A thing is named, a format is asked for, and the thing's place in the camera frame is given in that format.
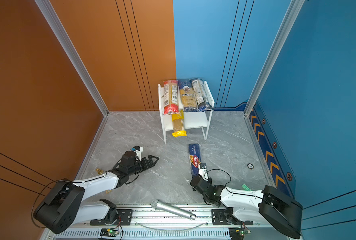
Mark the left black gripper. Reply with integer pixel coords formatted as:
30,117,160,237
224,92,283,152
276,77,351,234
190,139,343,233
128,155,159,177

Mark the blue Barilla spaghetti box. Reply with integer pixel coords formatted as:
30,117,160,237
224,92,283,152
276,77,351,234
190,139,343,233
189,144,201,177

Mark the clear label spaghetti bag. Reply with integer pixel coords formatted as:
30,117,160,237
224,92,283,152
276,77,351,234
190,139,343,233
190,78,213,112

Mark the blue yellow spaghetti bag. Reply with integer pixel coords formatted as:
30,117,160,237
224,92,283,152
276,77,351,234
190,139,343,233
178,79,198,113

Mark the red spaghetti bag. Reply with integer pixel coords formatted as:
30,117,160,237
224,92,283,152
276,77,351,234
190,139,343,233
164,80,179,115

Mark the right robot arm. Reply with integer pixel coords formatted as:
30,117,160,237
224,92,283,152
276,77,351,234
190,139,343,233
191,175,303,239

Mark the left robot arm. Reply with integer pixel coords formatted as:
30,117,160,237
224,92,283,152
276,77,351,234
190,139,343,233
31,146,159,234

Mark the white two-tier metal shelf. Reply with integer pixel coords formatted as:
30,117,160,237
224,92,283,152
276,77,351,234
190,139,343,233
158,84,213,145

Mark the small brass bell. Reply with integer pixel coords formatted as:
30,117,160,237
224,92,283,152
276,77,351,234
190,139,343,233
96,169,104,175

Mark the green lego brick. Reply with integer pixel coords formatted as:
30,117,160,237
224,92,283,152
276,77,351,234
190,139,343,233
242,184,252,192

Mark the silver microphone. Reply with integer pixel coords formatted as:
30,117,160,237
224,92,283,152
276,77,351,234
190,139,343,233
151,199,197,220

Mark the right circuit board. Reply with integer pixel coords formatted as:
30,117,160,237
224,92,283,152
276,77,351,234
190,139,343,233
229,228,245,240

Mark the left green circuit board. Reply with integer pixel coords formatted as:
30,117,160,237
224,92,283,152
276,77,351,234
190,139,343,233
100,228,121,239

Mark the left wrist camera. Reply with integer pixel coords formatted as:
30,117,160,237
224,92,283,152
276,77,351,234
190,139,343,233
132,146,144,161

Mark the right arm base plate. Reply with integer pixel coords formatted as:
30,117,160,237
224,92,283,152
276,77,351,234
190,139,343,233
211,209,253,226

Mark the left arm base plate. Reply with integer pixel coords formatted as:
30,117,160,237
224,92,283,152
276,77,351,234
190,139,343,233
90,209,133,226

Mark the aluminium front rail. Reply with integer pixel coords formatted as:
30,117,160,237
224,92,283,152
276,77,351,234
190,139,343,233
42,205,305,240

